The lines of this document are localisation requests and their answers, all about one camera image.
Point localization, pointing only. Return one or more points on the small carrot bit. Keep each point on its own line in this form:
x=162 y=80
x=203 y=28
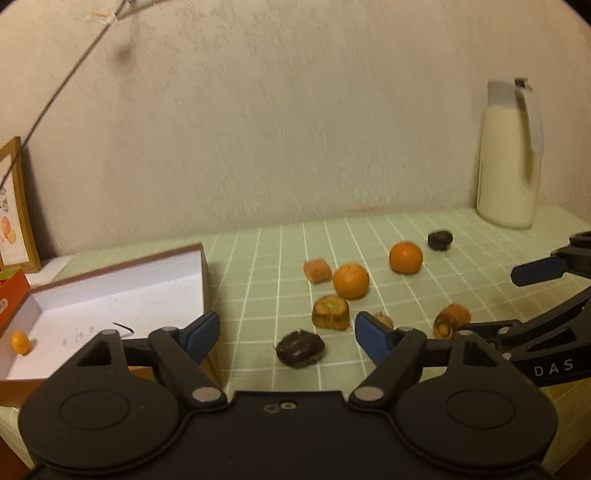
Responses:
x=384 y=319

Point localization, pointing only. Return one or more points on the brown roll pastry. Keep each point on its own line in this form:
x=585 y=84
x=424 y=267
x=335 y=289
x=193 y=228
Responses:
x=451 y=320

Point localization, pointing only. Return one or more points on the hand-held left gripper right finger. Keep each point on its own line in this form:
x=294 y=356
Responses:
x=369 y=334

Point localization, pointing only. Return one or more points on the small orange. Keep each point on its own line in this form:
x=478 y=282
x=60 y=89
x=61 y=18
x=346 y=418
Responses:
x=21 y=343

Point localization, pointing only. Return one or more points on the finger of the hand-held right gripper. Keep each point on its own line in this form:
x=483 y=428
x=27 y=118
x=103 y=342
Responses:
x=489 y=328
x=538 y=272

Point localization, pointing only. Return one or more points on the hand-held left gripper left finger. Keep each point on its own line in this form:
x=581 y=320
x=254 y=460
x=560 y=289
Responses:
x=203 y=334

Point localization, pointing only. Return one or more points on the white box with brown rim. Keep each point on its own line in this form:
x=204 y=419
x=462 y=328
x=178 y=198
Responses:
x=115 y=300

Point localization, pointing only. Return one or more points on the white milk jug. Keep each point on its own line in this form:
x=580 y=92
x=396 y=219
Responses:
x=503 y=175

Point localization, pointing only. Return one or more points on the dark chocolate cake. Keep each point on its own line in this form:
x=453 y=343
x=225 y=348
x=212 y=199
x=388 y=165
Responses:
x=300 y=348

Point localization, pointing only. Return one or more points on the wooden picture frame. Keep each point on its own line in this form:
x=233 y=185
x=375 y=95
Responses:
x=11 y=230

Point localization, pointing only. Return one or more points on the red open box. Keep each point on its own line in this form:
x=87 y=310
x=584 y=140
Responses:
x=11 y=295

